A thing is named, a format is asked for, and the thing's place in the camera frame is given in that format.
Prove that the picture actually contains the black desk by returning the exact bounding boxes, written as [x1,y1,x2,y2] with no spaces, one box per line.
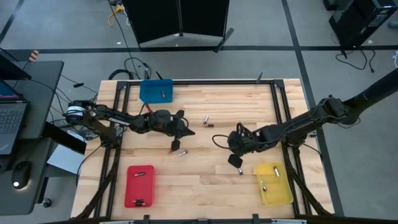
[0,60,65,215]

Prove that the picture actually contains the black computer mouse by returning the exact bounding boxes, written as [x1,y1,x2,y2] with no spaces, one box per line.
[11,161,32,190]

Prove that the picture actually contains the black pole stand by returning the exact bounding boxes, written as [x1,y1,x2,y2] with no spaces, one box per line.
[341,67,398,126]

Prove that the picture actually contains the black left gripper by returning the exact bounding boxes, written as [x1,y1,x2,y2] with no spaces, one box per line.
[146,109,196,152]

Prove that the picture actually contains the red plastic bin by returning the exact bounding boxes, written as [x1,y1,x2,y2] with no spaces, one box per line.
[124,164,156,208]

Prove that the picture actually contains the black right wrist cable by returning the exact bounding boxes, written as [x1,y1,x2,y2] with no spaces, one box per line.
[212,134,231,149]

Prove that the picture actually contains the yellow plastic bin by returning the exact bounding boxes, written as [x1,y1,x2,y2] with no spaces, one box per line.
[255,162,294,207]

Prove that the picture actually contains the dark grey laptop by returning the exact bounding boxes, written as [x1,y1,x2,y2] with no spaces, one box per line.
[0,79,30,156]

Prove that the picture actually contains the black folding screen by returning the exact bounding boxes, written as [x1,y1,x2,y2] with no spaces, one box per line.
[121,0,234,53]

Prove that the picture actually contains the black floor cable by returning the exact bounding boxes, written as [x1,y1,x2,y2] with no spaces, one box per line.
[335,49,376,74]

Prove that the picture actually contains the black looped cable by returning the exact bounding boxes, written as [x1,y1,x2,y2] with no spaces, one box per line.
[123,57,163,80]

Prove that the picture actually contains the black coiled cable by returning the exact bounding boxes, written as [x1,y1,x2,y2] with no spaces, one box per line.
[108,68,135,81]

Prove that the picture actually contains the black flat monitor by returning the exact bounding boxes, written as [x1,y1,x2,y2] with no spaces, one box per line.
[0,48,32,81]

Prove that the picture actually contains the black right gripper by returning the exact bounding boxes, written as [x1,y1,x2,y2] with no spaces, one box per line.
[228,123,261,169]

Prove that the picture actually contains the black equipment cart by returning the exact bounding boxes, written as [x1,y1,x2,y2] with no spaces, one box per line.
[323,0,398,50]

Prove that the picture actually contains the black table frame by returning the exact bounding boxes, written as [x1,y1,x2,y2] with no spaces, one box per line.
[74,79,335,224]

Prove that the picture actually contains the blue plastic bin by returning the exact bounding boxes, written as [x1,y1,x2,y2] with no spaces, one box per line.
[139,78,174,105]

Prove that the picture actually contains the yellow cable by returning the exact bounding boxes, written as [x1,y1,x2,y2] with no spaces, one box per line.
[108,4,125,27]

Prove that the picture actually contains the white paper sheet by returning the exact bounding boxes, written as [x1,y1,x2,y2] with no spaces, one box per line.
[46,144,85,175]

